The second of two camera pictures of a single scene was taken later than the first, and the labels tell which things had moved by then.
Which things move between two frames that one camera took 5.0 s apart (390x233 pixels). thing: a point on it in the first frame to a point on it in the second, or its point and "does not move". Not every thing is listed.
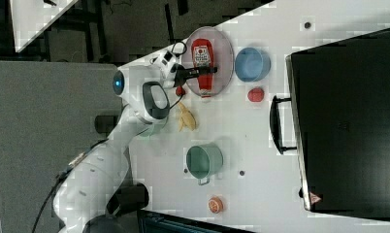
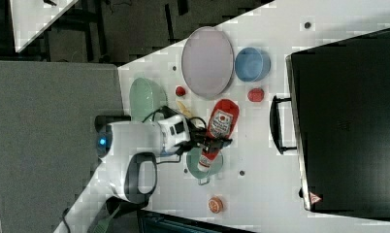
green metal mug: x=204 y=159 does not move
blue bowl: x=251 y=65 does not move
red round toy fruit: x=255 y=95 does not move
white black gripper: x=173 y=74 to x=176 y=133
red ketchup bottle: x=203 y=54 to x=223 y=118
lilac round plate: x=223 y=59 does not move
